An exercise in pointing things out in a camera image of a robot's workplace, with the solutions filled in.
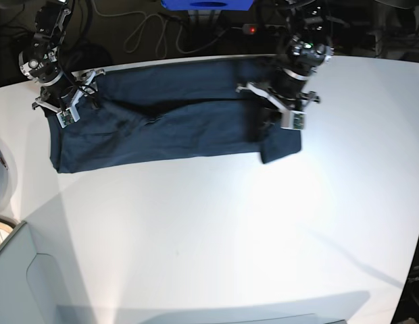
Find blue box on stand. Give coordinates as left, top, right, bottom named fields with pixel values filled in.
left=161, top=0, right=254, bottom=11

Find dark blue T-shirt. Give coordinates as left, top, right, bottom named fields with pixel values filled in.
left=46, top=59, right=301, bottom=173

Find black power strip red switch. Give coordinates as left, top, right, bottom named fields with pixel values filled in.
left=240, top=24, right=287, bottom=36

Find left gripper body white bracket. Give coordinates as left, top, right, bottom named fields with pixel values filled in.
left=236, top=82, right=321, bottom=113

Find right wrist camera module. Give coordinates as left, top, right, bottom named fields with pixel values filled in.
left=56, top=106, right=80, bottom=128

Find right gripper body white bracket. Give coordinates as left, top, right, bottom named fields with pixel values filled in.
left=30, top=68, right=105, bottom=112

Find white cable on floor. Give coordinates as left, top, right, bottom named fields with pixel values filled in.
left=93, top=3, right=224, bottom=58

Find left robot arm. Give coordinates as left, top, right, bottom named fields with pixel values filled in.
left=236, top=1, right=334, bottom=131

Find grey cabinet corner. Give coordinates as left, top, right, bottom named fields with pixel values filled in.
left=0, top=221, right=92, bottom=324

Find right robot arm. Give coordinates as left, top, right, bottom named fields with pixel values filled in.
left=19, top=1, right=99, bottom=111

